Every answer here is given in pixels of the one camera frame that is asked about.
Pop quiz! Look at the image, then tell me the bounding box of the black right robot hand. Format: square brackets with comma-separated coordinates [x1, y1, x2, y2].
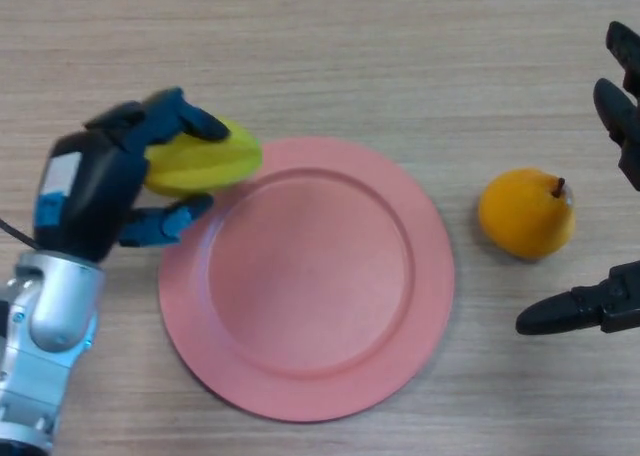
[515, 21, 640, 336]

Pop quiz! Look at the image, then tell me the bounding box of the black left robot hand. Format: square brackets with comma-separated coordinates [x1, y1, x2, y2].
[33, 87, 231, 263]

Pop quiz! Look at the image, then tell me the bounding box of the yellow green starfruit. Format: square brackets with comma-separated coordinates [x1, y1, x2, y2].
[143, 118, 264, 197]

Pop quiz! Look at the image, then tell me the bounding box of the pink round plate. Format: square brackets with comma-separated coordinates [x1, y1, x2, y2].
[158, 136, 456, 423]

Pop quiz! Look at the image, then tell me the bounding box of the orange yellow pear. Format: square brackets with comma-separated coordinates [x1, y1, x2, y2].
[477, 167, 576, 262]

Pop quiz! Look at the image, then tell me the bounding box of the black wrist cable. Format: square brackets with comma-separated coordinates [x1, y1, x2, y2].
[0, 218, 41, 251]

